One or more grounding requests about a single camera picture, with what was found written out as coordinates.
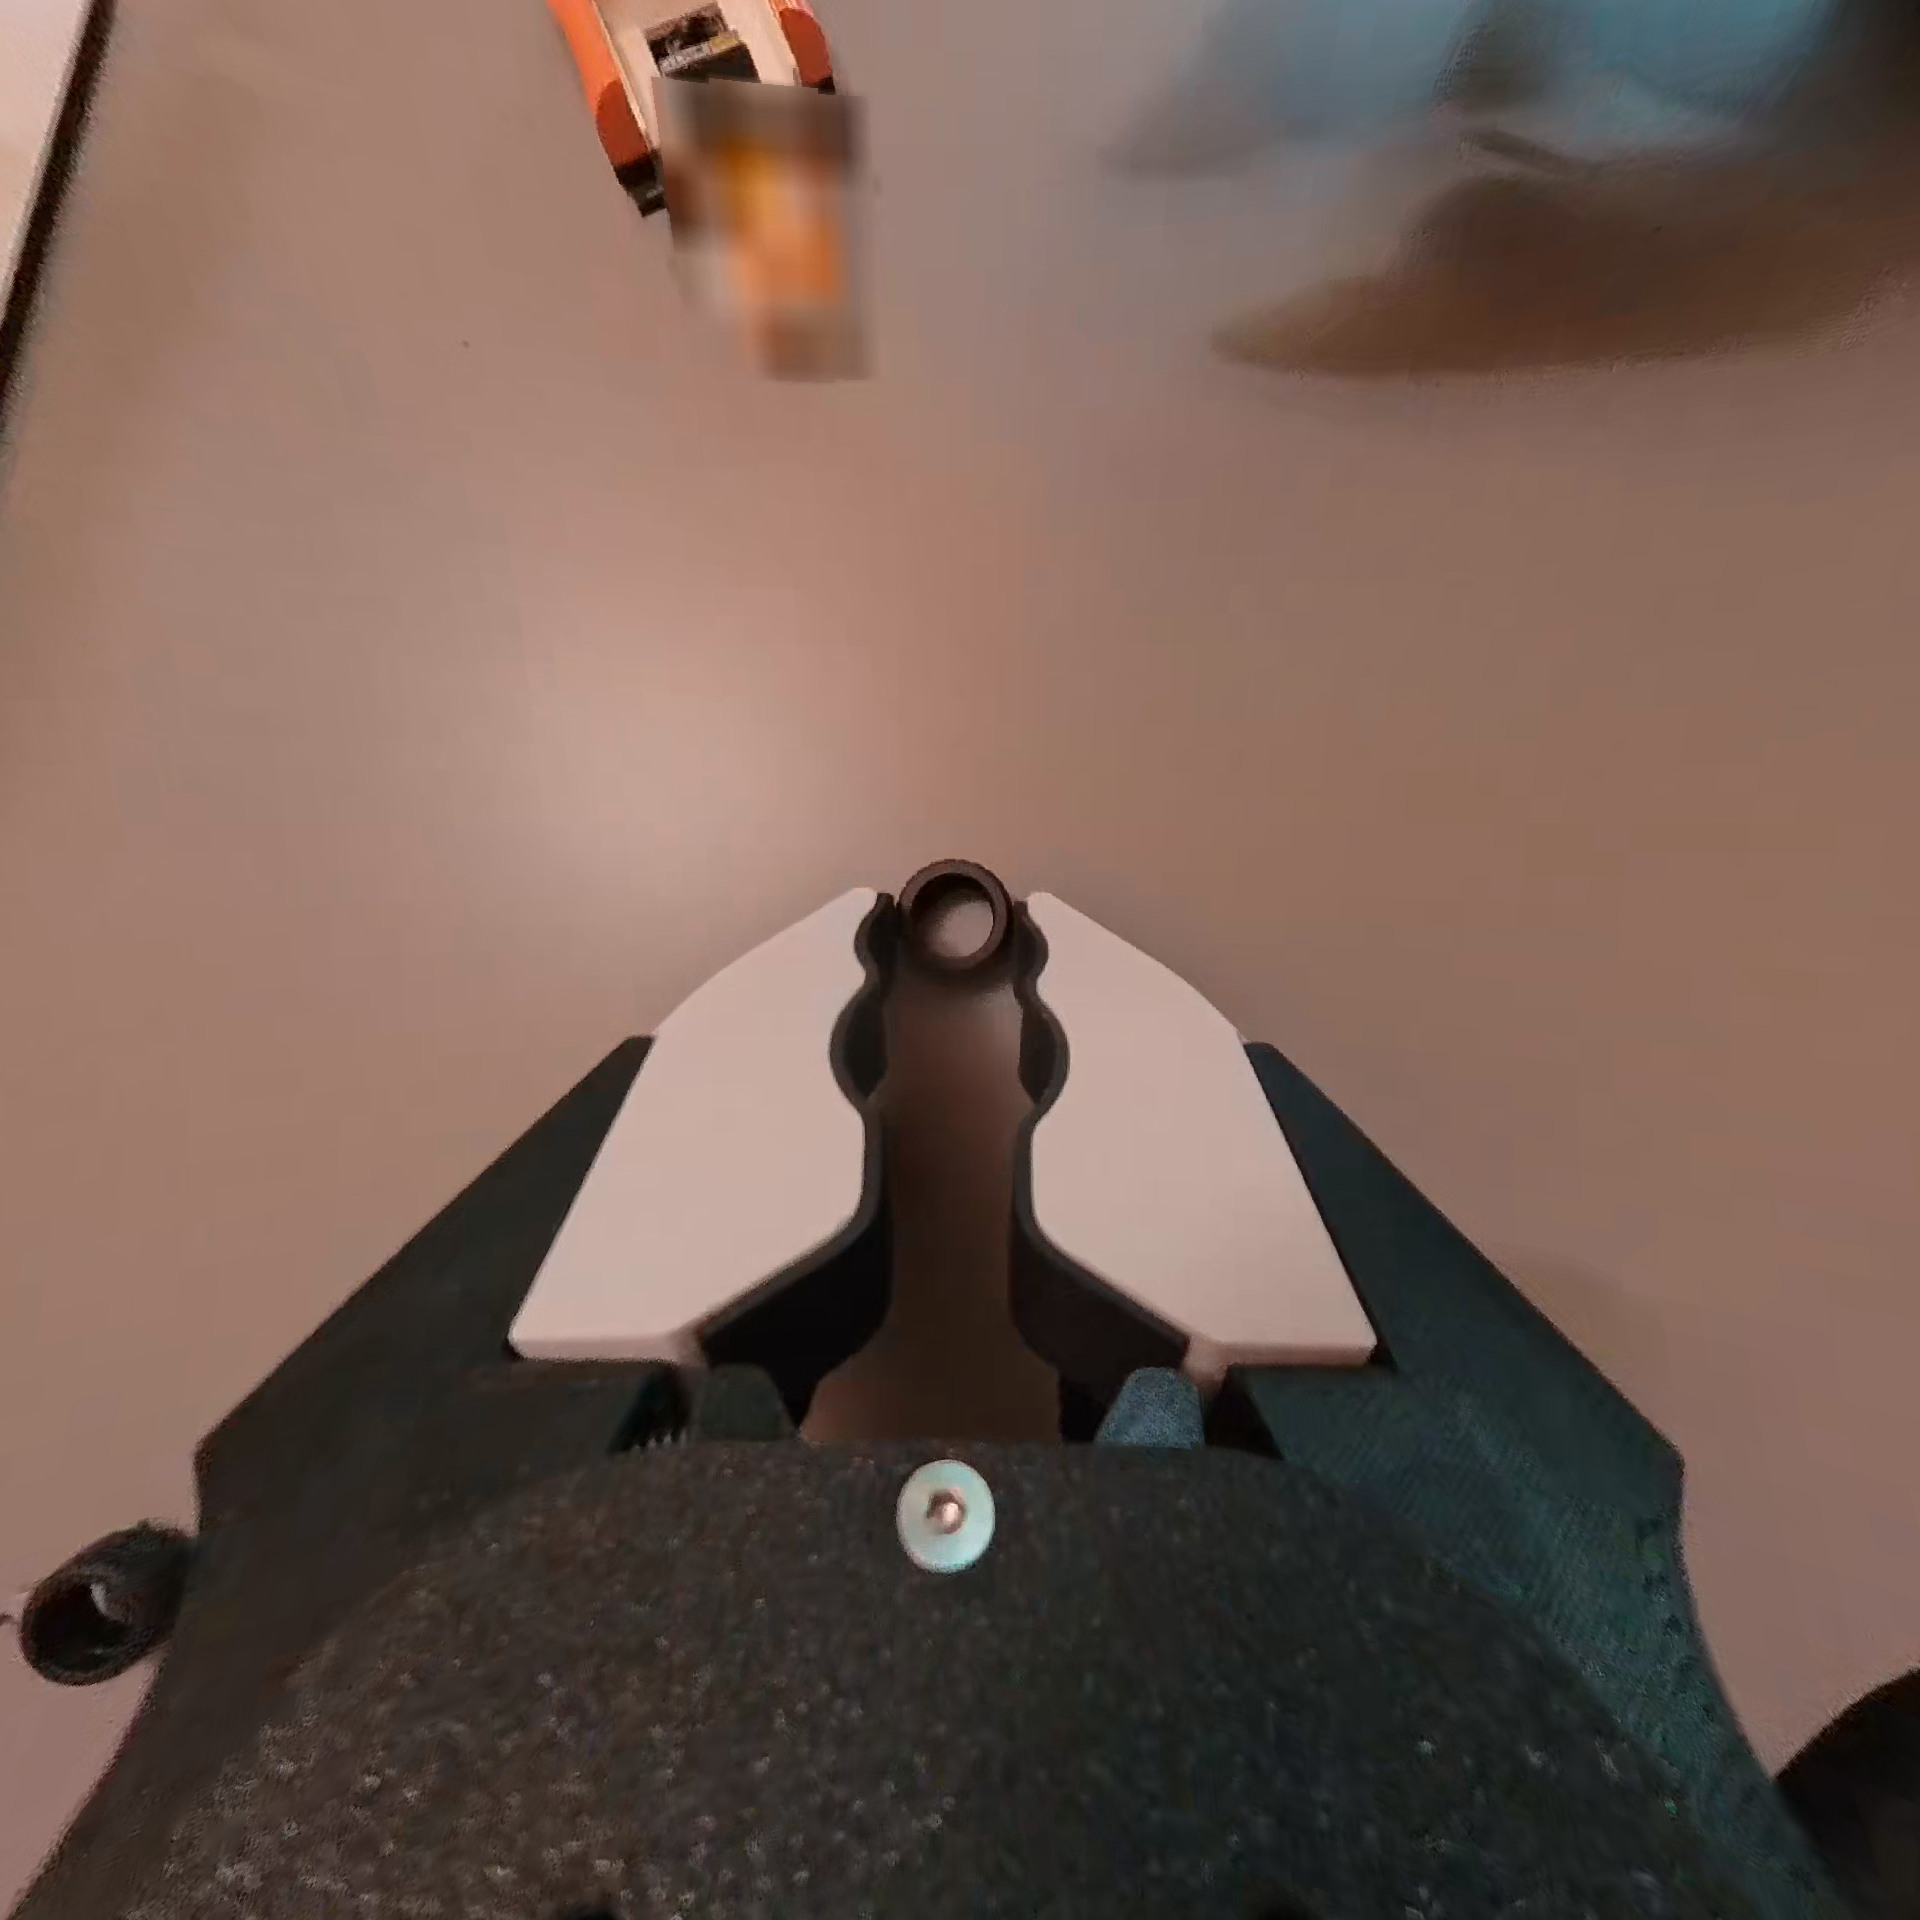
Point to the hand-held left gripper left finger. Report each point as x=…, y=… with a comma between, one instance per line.
x=707, y=1168

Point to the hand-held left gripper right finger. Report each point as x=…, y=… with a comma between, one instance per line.
x=1202, y=1168

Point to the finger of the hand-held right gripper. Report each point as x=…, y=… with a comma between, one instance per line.
x=1495, y=75

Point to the black lego tire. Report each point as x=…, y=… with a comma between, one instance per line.
x=907, y=916
x=94, y=1600

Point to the orange white lego car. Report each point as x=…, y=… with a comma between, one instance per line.
x=620, y=60

